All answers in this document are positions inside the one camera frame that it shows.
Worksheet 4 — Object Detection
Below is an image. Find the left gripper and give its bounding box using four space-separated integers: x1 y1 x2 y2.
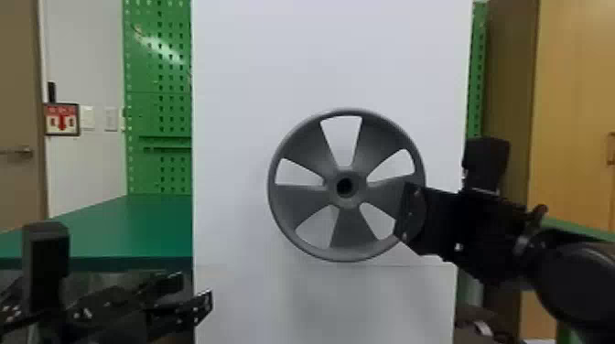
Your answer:
48 270 214 344

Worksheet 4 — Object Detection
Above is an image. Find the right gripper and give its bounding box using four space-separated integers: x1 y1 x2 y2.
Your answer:
393 180 532 285

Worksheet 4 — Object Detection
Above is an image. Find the grey wheel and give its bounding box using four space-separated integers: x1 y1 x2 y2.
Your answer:
266 107 427 263

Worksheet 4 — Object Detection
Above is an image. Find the white panel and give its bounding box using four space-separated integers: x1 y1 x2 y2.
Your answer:
190 0 475 344

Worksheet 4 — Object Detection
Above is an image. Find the tan wooden cupboard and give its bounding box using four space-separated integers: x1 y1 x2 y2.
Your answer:
527 0 615 232

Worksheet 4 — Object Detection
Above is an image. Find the brown door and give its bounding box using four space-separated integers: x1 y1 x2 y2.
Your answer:
0 0 49 232

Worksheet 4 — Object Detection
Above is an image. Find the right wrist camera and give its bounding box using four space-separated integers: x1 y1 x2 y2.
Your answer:
461 136 512 193

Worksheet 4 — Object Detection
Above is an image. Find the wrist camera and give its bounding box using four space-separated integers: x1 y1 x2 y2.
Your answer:
461 136 512 193
20 220 71 316

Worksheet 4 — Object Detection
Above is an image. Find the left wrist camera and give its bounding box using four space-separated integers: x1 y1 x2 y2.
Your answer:
20 220 71 316

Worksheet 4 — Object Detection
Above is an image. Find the white wall switch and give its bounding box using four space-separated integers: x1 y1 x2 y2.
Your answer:
103 105 120 133
79 104 97 131

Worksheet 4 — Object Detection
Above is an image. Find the red wall sign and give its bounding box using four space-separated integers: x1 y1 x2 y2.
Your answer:
43 102 81 137

